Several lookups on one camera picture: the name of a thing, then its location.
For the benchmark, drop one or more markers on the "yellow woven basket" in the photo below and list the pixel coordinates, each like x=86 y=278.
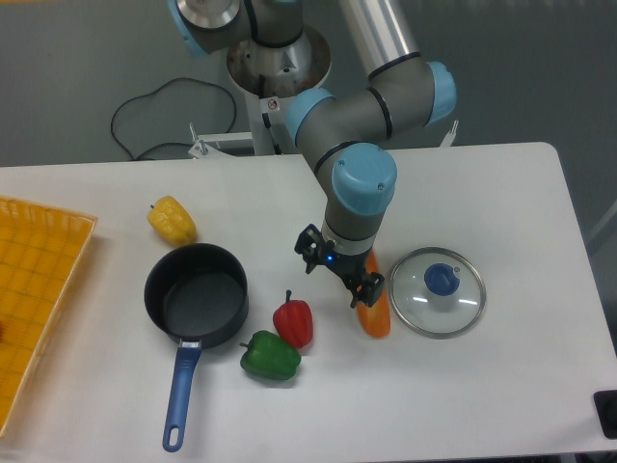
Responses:
x=41 y=248

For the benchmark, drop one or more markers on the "black saucepan blue handle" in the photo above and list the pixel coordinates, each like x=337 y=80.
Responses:
x=198 y=296

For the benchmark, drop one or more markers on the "black object at table edge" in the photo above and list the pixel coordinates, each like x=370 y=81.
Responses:
x=606 y=405

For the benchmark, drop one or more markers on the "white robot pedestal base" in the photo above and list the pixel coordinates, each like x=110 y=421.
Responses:
x=280 y=64

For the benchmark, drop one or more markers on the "glass pot lid blue knob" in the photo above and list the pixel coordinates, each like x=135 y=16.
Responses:
x=437 y=293

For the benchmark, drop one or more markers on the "long orange bread loaf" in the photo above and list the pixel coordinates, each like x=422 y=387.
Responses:
x=375 y=319

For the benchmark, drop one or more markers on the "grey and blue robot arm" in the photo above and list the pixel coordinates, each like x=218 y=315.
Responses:
x=359 y=180

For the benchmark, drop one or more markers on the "red bell pepper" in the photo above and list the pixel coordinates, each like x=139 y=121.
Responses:
x=293 y=321

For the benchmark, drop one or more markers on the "yellow bell pepper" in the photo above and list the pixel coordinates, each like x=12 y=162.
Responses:
x=171 y=221

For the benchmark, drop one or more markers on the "green bell pepper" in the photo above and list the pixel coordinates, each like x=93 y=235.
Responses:
x=268 y=356

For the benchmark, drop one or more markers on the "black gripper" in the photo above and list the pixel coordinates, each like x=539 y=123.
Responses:
x=366 y=288

